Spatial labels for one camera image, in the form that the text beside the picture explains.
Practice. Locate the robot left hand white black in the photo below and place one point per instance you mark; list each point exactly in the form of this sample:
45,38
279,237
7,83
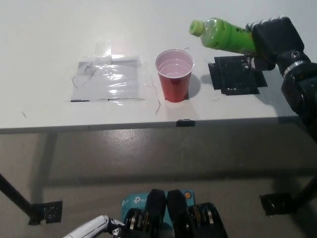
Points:
99,224

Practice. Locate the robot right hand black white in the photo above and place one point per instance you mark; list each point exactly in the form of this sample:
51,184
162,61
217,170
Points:
275,37

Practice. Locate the green tea bottle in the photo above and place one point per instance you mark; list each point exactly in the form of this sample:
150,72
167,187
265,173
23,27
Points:
223,37

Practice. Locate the red plastic cup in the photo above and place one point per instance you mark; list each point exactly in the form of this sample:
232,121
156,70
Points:
174,77

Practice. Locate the teal router box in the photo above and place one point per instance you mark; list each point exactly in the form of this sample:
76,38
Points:
133,200

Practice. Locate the large black tape square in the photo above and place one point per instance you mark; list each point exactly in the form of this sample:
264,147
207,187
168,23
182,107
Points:
235,79

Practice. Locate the black table leg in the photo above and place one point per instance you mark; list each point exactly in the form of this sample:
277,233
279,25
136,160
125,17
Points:
15,194

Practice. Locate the small black tape strip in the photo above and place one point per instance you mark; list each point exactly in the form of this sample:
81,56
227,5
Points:
185,122

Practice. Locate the grey sheet under clear tape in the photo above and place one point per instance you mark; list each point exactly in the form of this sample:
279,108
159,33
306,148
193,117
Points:
106,81

